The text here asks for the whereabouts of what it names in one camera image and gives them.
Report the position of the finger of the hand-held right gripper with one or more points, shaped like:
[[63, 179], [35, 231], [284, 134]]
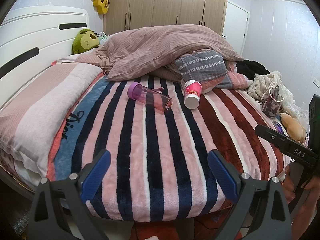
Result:
[[280, 141]]

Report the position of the cream fluffy cloth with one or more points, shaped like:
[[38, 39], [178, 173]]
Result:
[[262, 85]]

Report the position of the wooden wardrobe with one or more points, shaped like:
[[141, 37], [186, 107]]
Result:
[[160, 2]]

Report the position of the smartphone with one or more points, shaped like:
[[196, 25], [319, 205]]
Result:
[[278, 127]]

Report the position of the white door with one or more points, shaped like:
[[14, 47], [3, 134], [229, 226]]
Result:
[[236, 27]]

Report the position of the clear plastic bag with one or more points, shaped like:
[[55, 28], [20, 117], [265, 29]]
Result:
[[295, 107]]

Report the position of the black clothing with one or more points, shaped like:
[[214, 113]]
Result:
[[252, 68]]

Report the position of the printed tote bag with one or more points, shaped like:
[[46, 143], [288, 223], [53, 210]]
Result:
[[271, 103]]

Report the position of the pink and white paper cup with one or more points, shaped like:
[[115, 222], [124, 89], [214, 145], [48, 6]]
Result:
[[192, 93]]

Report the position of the person's right hand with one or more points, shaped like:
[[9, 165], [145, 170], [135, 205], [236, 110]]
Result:
[[290, 185]]

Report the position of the purple transparent water bottle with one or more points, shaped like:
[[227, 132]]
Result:
[[150, 97]]

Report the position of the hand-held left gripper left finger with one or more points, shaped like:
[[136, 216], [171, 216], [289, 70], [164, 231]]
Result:
[[96, 170]]

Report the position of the pink and white pillow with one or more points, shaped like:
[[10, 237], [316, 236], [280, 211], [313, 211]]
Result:
[[40, 110]]

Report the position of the striped fleece blanket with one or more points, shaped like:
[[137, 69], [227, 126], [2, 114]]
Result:
[[155, 150]]

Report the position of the white wall socket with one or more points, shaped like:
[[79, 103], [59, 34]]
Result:
[[317, 82]]

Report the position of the grey patterned pillow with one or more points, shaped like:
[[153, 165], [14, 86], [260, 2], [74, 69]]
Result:
[[200, 63]]

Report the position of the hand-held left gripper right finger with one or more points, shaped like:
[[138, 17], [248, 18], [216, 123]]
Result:
[[222, 172]]

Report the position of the person's right forearm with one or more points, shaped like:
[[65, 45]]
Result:
[[306, 212]]

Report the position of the pink striped duvet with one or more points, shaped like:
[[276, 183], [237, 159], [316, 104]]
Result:
[[160, 47]]

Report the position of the pink and grey striped cloth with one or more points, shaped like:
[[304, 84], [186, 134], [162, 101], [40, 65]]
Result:
[[232, 80]]

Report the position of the pink striped pillow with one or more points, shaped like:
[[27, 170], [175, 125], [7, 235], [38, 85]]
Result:
[[75, 58]]

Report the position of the tan plush toy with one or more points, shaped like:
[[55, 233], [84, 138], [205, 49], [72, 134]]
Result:
[[293, 126]]

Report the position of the pale green plush toy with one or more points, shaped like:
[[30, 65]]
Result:
[[102, 38]]

